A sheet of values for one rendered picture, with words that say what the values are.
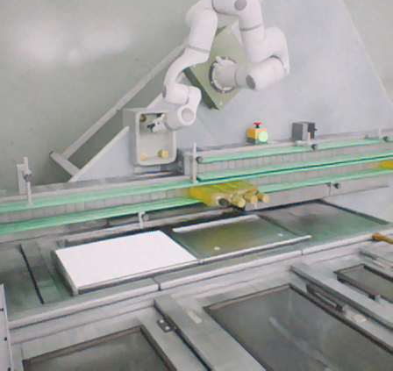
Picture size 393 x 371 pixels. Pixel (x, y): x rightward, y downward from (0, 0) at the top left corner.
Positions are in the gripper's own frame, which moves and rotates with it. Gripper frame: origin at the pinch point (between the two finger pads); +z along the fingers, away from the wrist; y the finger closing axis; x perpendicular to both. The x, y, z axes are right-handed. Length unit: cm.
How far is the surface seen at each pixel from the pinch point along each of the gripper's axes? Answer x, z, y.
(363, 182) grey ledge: -39, 6, 117
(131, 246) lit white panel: -44, -14, -23
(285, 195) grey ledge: -38, 6, 65
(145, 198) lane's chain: -28.4, 3.6, -8.6
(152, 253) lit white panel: -46, -23, -18
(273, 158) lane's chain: -19, 1, 57
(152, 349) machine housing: -62, -64, -37
